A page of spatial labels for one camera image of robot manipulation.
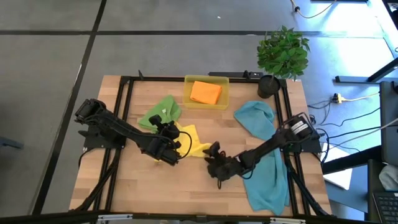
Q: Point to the dark furniture foot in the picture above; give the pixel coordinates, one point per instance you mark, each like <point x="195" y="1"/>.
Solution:
<point x="11" y="143"/>

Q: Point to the yellow microfiber towel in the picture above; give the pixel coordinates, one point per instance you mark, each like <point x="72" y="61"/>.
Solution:
<point x="196" y="143"/>

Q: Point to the dark desk beam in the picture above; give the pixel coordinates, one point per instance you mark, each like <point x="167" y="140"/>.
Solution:
<point x="351" y="161"/>

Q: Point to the white flat board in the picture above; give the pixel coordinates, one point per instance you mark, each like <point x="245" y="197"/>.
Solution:
<point x="339" y="179"/>

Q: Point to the black plant pot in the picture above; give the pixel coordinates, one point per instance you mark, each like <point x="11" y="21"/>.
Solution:
<point x="268" y="87"/>

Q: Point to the grey computer case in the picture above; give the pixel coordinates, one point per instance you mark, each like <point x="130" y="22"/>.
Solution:
<point x="388" y="124"/>

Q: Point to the grey cloth bundle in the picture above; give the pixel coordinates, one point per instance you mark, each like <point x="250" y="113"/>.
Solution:
<point x="390" y="177"/>

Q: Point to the yellow translucent plastic bin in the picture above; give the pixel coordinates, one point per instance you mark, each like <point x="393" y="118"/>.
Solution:
<point x="186" y="93"/>

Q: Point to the black keyboard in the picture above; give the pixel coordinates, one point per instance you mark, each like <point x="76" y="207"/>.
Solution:
<point x="387" y="207"/>

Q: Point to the silver metal bracket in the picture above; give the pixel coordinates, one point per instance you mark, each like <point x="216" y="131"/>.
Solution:
<point x="287" y="220"/>
<point x="115" y="217"/>

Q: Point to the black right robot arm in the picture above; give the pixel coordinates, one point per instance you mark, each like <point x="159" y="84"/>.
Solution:
<point x="267" y="144"/>

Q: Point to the black desk leg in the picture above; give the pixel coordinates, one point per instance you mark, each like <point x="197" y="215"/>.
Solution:
<point x="354" y="79"/>

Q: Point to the black rectangular bar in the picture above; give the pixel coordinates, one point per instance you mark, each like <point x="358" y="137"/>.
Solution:
<point x="236" y="74"/>

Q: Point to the black frame crossbar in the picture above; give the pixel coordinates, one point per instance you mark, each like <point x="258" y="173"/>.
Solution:
<point x="46" y="218"/>

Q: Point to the green microfiber towel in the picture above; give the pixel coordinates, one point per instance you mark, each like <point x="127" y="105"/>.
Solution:
<point x="164" y="107"/>

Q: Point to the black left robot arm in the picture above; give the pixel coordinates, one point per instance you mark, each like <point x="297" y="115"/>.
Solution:
<point x="124" y="129"/>

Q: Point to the blue microfiber towel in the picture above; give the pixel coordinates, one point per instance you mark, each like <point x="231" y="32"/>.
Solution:
<point x="267" y="193"/>
<point x="253" y="118"/>

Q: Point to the black aluminium table frame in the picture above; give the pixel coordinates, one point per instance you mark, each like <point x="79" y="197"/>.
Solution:
<point x="149" y="79"/>

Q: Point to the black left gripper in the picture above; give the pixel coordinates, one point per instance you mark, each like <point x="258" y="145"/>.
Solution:
<point x="170" y="131"/>

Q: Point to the green leafy plant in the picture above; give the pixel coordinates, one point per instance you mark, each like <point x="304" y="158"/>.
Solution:
<point x="283" y="53"/>

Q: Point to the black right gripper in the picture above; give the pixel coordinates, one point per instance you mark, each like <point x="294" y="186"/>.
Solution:
<point x="231" y="168"/>

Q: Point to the orange microfiber towel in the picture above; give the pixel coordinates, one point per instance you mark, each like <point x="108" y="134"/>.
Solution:
<point x="206" y="92"/>

